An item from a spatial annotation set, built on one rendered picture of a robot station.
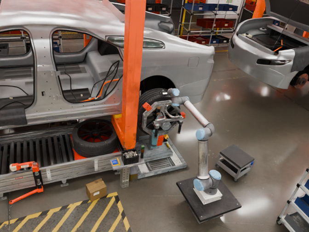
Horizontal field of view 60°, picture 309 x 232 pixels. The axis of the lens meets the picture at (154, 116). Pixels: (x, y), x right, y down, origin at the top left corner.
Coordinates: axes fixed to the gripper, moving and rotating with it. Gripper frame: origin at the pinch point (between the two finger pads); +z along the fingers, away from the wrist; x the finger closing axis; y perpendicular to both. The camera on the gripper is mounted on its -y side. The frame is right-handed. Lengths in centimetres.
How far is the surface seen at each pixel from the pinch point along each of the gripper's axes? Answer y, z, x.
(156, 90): -4.5, 7.0, 1.7
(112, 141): -62, 35, -66
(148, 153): -7, 38, -91
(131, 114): -49, -16, -25
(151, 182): -13, 16, -129
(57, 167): -136, 29, -90
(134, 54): -56, -52, 42
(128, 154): -51, -4, -78
